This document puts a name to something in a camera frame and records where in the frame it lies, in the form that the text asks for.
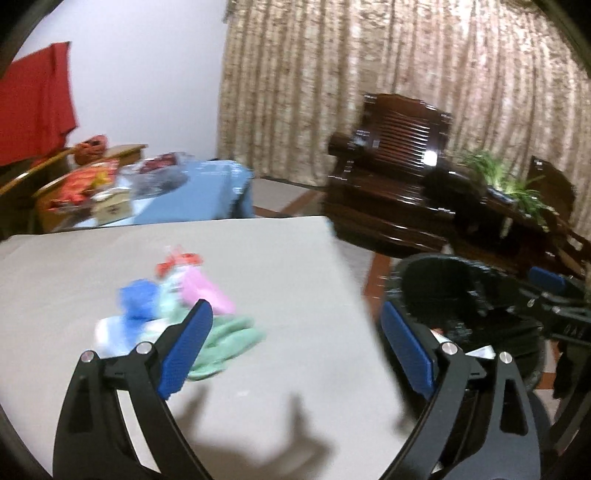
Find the cream tissue box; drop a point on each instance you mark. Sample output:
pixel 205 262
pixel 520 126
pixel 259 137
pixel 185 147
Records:
pixel 111 205

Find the patterned beige curtain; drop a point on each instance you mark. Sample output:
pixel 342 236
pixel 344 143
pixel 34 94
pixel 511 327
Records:
pixel 294 72

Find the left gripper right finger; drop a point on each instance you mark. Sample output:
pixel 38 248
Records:
pixel 477 422

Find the dark wooden side table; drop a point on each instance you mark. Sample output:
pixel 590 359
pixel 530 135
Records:
pixel 515 238

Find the red plastic bag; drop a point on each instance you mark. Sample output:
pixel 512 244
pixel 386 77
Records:
pixel 174 260

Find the blue tablecloth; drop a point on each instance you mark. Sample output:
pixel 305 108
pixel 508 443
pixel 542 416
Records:
pixel 214 190

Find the glass fruit bowl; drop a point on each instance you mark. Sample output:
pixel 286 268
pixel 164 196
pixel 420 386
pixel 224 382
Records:
pixel 151 177

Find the red basket on cabinet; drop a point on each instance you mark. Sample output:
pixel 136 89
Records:
pixel 90 150

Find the red snack packages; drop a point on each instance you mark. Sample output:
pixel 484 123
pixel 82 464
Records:
pixel 83 183

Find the red cloth cover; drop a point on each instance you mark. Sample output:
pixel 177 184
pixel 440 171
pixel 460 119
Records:
pixel 37 112

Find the pink drawstring pouch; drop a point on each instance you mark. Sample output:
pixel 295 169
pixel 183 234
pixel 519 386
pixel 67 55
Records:
pixel 195 286

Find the green rubber glove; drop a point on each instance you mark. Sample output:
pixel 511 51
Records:
pixel 229 337

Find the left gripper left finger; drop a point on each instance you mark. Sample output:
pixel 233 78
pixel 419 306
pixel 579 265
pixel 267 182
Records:
pixel 92 440

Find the dark wooden armchair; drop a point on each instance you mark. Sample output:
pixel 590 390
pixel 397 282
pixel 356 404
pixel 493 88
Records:
pixel 374 195

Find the blue plastic bag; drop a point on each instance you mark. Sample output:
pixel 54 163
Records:
pixel 139 300

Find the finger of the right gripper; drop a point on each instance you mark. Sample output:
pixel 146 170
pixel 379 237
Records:
pixel 553 283

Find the black trash bin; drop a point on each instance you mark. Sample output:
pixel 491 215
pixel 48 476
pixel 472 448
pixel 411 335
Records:
pixel 473 305

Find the green potted plant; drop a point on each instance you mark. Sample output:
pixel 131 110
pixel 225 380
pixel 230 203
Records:
pixel 501 181

